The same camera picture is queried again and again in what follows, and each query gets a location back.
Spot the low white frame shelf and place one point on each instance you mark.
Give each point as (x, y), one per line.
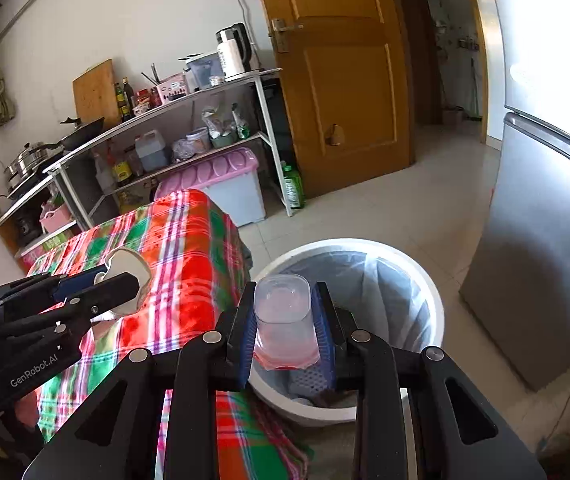
(20, 205)

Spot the white electric kettle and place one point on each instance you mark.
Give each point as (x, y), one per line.
(232, 55)

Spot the steel pot with lid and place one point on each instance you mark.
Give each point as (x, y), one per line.
(30, 162)

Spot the dark sauce bottle yellow label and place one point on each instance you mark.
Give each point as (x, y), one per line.
(122, 170)

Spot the green detergent bottle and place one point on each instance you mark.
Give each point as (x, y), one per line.
(292, 187)

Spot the tall white frame shelf rack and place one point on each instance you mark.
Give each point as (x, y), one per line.
(175, 112)

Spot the pink plastic basket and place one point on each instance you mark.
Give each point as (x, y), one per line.
(57, 220)

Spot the red storage box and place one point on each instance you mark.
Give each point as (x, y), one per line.
(45, 250)

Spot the brown wooden door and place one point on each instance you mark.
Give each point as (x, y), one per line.
(345, 85)

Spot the white plastic tub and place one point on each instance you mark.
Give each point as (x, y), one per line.
(198, 140)

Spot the clear plastic cup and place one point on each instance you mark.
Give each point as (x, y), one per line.
(282, 320)

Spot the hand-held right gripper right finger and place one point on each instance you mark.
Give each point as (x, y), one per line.
(324, 330)

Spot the translucent jug with dark liquid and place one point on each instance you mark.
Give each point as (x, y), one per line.
(151, 152)

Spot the white round waste bin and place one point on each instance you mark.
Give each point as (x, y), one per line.
(415, 300)

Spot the small cardboard box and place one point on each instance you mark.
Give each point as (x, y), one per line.
(453, 116)

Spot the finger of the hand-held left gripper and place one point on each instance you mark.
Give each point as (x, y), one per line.
(115, 285)
(80, 281)

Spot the black cooker appliance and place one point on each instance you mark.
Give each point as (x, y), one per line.
(29, 227)

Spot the silver refrigerator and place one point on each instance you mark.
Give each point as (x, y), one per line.
(540, 210)

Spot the black cooktop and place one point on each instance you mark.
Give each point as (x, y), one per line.
(30, 185)

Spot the clear plastic bottle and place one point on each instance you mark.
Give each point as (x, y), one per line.
(104, 175)

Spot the red lid jar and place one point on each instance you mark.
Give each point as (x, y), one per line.
(142, 100)

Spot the pink utensil holder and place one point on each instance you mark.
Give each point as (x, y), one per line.
(172, 90)

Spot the pink lid storage box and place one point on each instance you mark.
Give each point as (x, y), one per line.
(215, 175)

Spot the wooden cutting board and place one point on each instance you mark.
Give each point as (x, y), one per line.
(96, 95)

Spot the green oil bottle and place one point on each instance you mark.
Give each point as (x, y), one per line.
(118, 102)

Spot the clear container dark lid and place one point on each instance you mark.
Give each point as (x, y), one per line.
(202, 72)

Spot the plaid tablecloth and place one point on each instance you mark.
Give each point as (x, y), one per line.
(185, 260)

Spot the black frying pan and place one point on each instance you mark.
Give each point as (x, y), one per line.
(85, 135)

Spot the white food bag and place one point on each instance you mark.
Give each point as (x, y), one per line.
(215, 120)

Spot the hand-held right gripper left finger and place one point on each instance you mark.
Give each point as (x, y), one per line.
(249, 330)

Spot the green bowl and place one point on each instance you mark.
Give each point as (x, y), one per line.
(224, 139)

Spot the crumpled clear plastic bag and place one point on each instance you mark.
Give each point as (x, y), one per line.
(184, 150)

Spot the dark oil bottle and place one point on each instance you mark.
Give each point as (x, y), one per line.
(127, 100)

